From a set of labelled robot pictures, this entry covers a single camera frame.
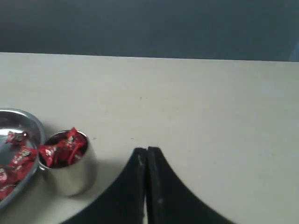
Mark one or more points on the red candy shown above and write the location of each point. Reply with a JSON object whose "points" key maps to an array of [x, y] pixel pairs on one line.
{"points": [[64, 149], [11, 175], [23, 156], [16, 138]]}

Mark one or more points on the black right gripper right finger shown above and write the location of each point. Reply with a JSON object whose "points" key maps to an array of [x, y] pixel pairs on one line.
{"points": [[169, 201]]}

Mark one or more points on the round stainless steel plate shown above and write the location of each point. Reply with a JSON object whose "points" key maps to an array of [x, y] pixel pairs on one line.
{"points": [[19, 121]]}

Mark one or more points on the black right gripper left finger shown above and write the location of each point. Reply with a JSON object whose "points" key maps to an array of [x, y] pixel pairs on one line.
{"points": [[123, 201]]}

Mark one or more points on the stainless steel cup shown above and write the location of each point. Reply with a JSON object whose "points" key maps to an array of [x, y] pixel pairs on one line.
{"points": [[73, 179]]}

